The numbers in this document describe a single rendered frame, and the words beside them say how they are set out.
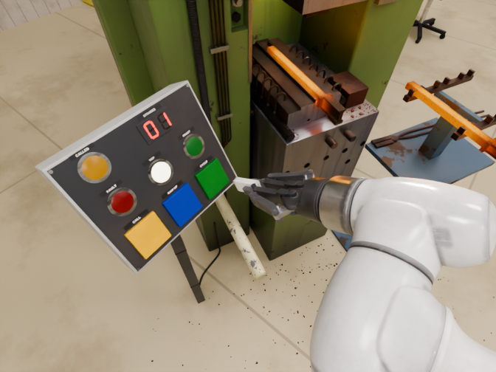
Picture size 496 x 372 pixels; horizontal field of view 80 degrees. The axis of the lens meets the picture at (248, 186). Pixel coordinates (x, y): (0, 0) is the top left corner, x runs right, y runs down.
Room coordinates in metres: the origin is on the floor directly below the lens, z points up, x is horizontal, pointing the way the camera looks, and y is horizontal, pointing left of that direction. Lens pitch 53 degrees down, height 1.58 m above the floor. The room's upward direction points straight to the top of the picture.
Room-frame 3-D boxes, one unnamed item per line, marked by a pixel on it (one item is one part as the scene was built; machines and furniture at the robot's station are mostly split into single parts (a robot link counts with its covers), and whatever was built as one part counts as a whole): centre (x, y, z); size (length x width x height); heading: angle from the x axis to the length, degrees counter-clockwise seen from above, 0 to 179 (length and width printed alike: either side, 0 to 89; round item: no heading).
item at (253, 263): (0.55, 0.05, 0.62); 0.44 x 0.05 x 0.05; 26
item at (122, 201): (0.33, 0.25, 1.09); 0.05 x 0.03 x 0.04; 116
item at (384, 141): (0.98, -0.80, 0.71); 0.60 x 0.04 x 0.01; 110
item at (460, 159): (0.83, -0.74, 0.70); 0.40 x 0.30 x 0.02; 115
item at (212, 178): (0.46, 0.09, 1.01); 0.07 x 0.05 x 0.07; 141
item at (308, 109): (0.97, -0.12, 0.96); 0.42 x 0.20 x 0.09; 26
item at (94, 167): (0.36, 0.28, 1.16); 0.05 x 0.03 x 0.04; 116
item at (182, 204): (0.38, 0.15, 1.01); 0.07 x 0.05 x 0.07; 141
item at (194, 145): (0.49, 0.12, 1.09); 0.05 x 0.03 x 0.04; 116
